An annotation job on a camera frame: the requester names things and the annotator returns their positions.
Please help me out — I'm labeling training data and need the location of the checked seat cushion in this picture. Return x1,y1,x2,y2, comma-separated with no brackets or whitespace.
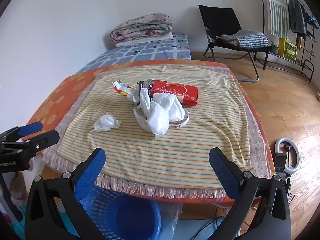
220,29,269,49

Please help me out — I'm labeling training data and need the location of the teal cloth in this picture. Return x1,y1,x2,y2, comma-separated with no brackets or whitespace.
9,202,34,240

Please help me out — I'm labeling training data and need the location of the white tissue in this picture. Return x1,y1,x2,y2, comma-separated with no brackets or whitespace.
90,112,121,133

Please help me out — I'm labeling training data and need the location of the folded floral quilt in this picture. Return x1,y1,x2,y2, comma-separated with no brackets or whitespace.
110,13,173,44

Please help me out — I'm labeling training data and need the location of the yellow striped towel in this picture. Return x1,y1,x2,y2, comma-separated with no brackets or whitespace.
57,65,254,189

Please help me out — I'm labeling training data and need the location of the pink fringed cloth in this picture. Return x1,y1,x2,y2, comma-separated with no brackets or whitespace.
42,61,272,200

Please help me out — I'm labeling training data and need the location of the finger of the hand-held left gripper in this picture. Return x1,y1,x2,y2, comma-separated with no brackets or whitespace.
0,130,60,164
0,121,43,143

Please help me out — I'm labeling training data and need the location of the dark hanging jacket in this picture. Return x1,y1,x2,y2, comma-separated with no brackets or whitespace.
287,0,308,40

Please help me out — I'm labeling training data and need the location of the beige cloth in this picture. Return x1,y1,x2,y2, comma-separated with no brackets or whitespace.
10,172,28,200

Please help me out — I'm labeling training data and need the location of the blue checked bedsheet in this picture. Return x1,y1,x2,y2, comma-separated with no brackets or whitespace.
80,33,192,74

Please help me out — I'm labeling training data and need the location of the light blue floor mat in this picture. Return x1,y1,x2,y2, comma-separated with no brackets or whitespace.
59,212,225,240

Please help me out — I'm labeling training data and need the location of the dark blue hanging garment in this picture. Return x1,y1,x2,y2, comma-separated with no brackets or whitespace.
304,5,320,29

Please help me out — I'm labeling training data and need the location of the black metal clothes rack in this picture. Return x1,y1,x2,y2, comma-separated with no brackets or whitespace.
259,0,320,83

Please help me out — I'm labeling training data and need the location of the blue plastic basket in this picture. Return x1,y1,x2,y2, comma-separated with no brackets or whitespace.
72,186,162,240

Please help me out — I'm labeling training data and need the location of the red cardboard box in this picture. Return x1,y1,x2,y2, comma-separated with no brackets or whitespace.
151,79,198,107

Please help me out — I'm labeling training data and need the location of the black cable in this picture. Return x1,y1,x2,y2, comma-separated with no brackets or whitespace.
190,215,225,240

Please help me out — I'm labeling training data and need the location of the colourful striped wrapper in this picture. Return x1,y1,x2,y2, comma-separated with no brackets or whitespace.
111,80,135,100

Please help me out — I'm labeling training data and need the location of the black folding chair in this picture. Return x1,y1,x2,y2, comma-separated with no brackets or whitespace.
198,4,273,83

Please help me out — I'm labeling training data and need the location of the white plastic bag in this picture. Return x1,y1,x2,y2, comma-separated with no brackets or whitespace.
134,86,187,138

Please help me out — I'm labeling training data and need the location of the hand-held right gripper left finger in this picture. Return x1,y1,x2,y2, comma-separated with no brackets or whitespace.
25,148,107,240

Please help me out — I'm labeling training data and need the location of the green striped hanging towel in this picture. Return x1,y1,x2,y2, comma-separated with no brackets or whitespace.
265,0,290,38

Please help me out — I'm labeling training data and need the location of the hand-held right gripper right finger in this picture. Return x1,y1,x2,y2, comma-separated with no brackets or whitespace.
209,147,292,240

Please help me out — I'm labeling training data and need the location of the black phone mount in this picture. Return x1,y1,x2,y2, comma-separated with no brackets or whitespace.
274,154,288,174

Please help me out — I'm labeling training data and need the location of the clear plastic bag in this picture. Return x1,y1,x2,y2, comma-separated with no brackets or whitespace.
155,200,184,240

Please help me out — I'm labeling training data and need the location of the white ring light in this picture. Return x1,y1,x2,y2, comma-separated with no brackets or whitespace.
275,137,300,198

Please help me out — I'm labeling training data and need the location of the yellow box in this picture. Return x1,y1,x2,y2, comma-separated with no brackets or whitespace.
278,38,298,62

